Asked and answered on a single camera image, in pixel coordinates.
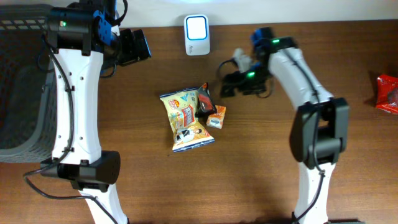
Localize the small orange tissue pack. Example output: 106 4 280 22
206 105 226 129

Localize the black and red snack packet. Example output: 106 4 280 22
196 83 216 117

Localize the beige snack bag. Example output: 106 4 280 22
159 88 215 152

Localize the red candy bag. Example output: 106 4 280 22
376 74 397 114

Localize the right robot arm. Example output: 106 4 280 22
220 27 349 224

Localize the white barcode scanner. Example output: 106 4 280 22
183 14 210 56

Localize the grey plastic mesh basket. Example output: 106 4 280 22
1 4 57 163

